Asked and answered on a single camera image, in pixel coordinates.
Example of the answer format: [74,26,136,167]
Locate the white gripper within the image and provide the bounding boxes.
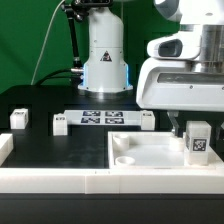
[136,58,224,140]

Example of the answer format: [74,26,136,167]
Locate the white square tabletop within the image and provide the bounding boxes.
[108,132,224,170]

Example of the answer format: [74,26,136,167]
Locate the white U-shaped fence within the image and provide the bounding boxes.
[0,134,224,194]

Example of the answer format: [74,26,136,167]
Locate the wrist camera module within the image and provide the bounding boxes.
[147,31,202,60]

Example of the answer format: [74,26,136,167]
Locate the white marker base plate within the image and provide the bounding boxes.
[64,110,141,126]

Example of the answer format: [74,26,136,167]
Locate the black cable bundle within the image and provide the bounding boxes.
[34,68,83,87]

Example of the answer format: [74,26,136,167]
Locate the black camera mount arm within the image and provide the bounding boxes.
[61,0,113,68]

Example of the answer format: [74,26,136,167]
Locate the white cable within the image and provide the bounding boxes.
[30,0,68,86]

